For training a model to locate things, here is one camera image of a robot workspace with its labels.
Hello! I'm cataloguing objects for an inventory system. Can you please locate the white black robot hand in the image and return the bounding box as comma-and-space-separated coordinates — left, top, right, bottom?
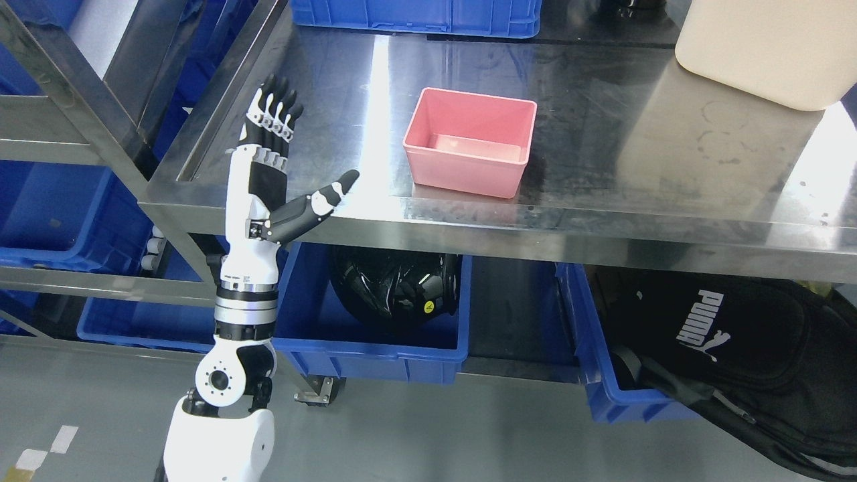
220, 74, 360, 290

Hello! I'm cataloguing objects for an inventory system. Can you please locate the pink plastic storage box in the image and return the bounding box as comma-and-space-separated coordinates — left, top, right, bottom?
403, 86, 538, 199

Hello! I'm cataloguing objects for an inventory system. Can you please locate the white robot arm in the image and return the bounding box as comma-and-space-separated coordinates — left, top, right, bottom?
153, 74, 360, 481

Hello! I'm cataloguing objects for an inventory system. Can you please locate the stainless steel shelf rack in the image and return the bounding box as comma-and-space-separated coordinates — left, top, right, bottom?
0, 0, 222, 342

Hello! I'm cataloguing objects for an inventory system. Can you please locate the blue shelf crate lower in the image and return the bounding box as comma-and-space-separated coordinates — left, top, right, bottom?
76, 248, 222, 353

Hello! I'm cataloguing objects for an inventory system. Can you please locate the blue shelf crate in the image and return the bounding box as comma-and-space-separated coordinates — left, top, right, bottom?
1, 161, 152, 274
76, 248, 222, 353

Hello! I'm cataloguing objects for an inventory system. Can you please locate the blue shelf crate left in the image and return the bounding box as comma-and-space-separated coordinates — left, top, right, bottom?
1, 161, 152, 274

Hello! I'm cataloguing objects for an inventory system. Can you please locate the beige plastic container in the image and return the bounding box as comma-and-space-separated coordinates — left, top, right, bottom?
674, 1, 856, 112

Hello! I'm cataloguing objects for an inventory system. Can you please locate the black motorcycle helmet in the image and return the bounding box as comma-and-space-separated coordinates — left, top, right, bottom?
327, 245, 463, 335

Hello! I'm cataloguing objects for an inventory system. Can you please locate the blue crate with helmet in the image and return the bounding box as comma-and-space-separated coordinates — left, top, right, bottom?
272, 243, 474, 384

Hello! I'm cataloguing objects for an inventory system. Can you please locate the blue crate on table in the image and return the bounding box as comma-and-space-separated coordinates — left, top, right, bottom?
290, 1, 542, 39

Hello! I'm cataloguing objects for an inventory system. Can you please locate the stainless steel table cart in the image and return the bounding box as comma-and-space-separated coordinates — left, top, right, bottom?
138, 0, 857, 406

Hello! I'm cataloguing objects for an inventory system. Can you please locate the blue crate with backpack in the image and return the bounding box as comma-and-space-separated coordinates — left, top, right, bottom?
555, 262, 699, 424

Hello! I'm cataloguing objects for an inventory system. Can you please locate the black Puma backpack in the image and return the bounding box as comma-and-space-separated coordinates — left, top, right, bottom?
587, 266, 856, 481

